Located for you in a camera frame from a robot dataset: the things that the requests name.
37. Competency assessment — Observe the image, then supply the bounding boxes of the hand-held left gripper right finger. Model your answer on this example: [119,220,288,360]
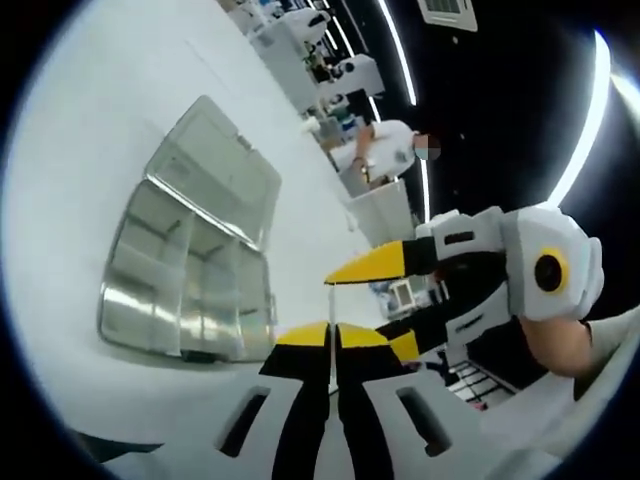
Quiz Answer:
[334,322,507,480]

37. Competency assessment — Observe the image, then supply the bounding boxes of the clear grey guide fixture box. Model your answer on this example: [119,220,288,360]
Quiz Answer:
[97,94,283,365]

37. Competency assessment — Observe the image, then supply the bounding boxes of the white upright panel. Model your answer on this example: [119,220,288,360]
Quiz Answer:
[343,178,415,247]

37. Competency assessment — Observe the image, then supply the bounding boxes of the person's light grey shirt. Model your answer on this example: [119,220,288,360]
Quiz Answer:
[479,304,640,461]

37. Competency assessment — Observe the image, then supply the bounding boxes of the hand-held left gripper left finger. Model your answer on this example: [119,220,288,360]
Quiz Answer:
[149,321,332,480]

